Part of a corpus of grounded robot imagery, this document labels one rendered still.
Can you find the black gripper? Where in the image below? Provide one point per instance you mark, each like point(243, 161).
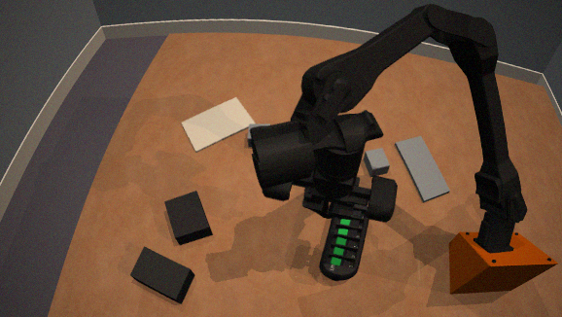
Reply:
point(343, 193)

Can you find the beige flat rectangular panel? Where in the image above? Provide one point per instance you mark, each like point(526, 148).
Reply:
point(216, 124)

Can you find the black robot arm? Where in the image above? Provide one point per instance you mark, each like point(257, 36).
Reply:
point(318, 135)

